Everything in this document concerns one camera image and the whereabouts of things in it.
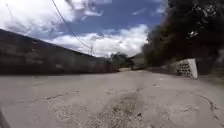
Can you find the utility pole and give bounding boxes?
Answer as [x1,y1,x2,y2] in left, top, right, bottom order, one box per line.
[89,44,95,57]

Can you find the overhead wires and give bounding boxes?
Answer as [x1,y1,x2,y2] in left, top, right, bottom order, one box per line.
[49,0,98,56]

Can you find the distant trees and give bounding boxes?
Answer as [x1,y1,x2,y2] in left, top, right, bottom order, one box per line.
[109,51,135,70]

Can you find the long dark wall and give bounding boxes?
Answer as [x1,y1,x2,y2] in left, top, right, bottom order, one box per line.
[0,28,118,76]

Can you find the large dark trees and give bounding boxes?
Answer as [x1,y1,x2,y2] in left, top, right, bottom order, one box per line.
[141,0,224,74]

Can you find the grey concrete path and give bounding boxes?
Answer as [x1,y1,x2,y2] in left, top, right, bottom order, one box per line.
[0,69,224,128]

